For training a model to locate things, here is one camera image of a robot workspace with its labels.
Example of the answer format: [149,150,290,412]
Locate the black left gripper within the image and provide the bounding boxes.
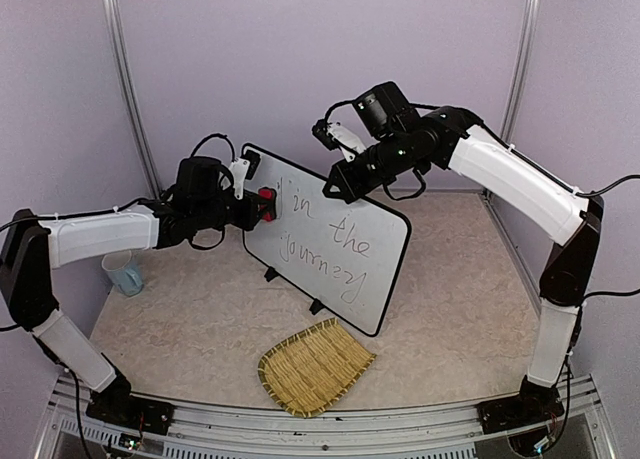
[194,188,273,232]

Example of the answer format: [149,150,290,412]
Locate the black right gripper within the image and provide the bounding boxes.
[322,131,424,205]

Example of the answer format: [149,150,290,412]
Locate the red bone-shaped eraser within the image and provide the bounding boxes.
[258,187,277,222]

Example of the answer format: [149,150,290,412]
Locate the white whiteboard black frame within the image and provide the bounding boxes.
[242,143,412,337]

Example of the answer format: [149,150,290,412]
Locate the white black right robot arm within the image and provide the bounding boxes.
[311,81,604,423]

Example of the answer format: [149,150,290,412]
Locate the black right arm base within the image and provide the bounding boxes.
[477,377,565,434]

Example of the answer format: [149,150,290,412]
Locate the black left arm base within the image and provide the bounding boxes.
[86,369,174,436]

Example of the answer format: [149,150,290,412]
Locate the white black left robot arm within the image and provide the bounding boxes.
[1,151,277,424]

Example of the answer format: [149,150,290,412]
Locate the black whiteboard stand foot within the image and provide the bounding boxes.
[264,267,279,282]
[309,299,325,315]

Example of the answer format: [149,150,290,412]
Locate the light blue mug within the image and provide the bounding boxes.
[101,250,144,297]

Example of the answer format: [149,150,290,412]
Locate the woven bamboo tray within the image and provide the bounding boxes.
[257,318,376,419]

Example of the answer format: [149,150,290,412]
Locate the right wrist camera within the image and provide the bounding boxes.
[311,119,365,162]

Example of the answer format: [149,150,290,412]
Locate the aluminium corner post left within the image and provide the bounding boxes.
[102,0,162,198]

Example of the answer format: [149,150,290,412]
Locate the aluminium corner post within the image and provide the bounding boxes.
[102,0,162,198]
[501,0,541,143]

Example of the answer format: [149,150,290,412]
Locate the aluminium front rail frame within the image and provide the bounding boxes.
[34,373,616,459]

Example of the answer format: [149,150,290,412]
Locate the aluminium corner post right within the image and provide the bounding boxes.
[501,0,541,143]

